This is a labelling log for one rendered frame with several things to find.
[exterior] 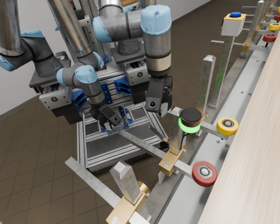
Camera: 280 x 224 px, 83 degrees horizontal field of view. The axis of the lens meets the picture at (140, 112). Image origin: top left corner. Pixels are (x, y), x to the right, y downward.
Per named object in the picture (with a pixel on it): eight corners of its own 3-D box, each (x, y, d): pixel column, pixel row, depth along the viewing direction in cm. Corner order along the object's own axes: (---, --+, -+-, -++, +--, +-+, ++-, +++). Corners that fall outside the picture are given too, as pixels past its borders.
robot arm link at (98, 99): (106, 89, 68) (91, 100, 64) (108, 97, 72) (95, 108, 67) (94, 85, 72) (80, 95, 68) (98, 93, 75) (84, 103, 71)
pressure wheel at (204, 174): (186, 187, 62) (188, 174, 54) (194, 170, 66) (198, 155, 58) (207, 200, 57) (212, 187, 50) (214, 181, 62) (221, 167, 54)
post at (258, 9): (238, 63, 145) (258, 1, 112) (239, 62, 147) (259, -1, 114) (242, 64, 144) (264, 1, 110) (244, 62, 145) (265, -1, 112)
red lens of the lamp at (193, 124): (176, 122, 48) (177, 117, 47) (185, 110, 51) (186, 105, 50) (195, 130, 45) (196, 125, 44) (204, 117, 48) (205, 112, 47)
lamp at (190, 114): (175, 155, 62) (177, 116, 47) (182, 144, 65) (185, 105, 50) (190, 162, 59) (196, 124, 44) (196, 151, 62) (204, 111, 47)
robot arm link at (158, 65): (168, 59, 42) (139, 58, 45) (169, 74, 45) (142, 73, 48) (173, 47, 47) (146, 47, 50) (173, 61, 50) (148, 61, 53)
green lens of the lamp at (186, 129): (176, 127, 50) (176, 123, 48) (185, 115, 53) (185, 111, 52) (194, 135, 47) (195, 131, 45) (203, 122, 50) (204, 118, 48)
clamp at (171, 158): (158, 170, 65) (158, 164, 62) (174, 146, 72) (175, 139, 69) (171, 178, 62) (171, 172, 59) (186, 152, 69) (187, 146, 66)
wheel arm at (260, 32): (220, 32, 158) (221, 27, 155) (221, 31, 159) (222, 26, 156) (273, 36, 135) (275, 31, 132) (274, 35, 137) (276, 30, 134)
